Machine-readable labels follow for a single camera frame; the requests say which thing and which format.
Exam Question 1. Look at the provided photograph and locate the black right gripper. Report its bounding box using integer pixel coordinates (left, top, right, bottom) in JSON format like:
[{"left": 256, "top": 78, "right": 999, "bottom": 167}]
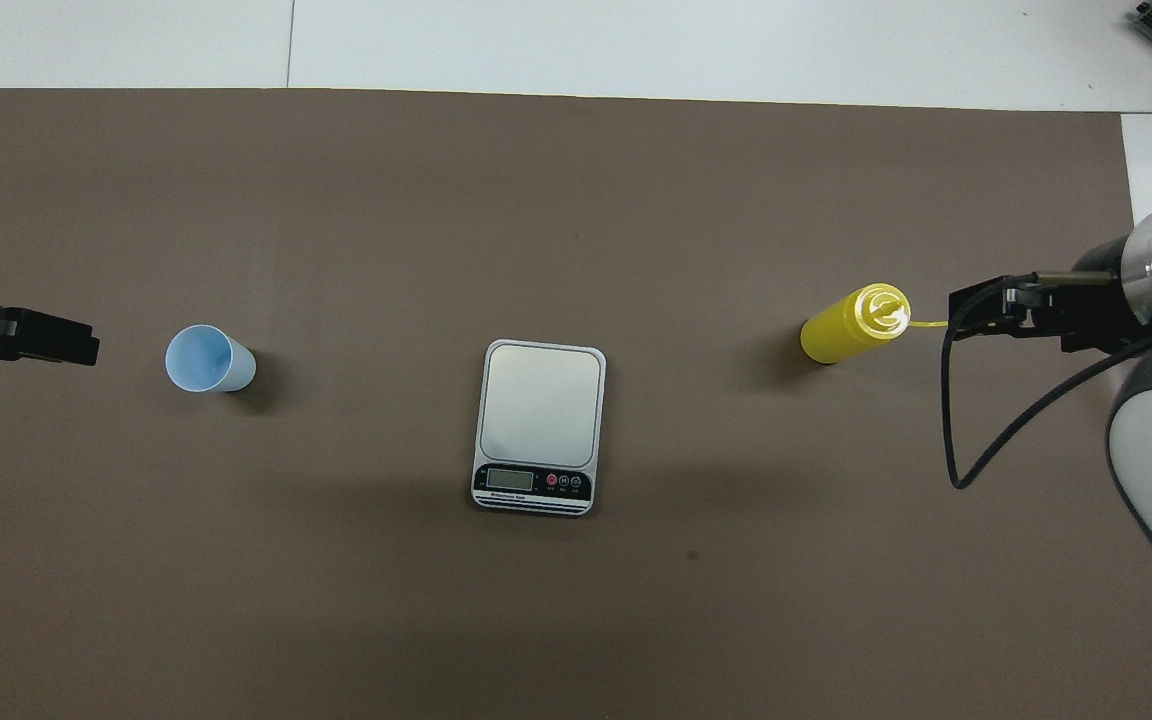
[{"left": 949, "top": 238, "right": 1152, "bottom": 353}]

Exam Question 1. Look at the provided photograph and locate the yellow squeeze bottle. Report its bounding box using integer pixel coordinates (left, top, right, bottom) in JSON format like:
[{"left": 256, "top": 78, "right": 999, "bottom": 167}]
[{"left": 800, "top": 283, "right": 949, "bottom": 366}]

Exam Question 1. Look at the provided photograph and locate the silver digital kitchen scale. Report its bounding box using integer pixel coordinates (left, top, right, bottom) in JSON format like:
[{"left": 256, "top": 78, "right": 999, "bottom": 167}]
[{"left": 471, "top": 339, "right": 607, "bottom": 518}]

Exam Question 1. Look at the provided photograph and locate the brown table mat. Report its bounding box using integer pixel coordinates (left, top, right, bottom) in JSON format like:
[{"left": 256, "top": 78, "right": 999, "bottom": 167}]
[{"left": 0, "top": 88, "right": 1152, "bottom": 720}]

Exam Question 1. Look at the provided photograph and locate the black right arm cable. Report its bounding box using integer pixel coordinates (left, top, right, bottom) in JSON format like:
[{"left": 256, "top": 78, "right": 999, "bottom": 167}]
[{"left": 941, "top": 270, "right": 1152, "bottom": 491}]

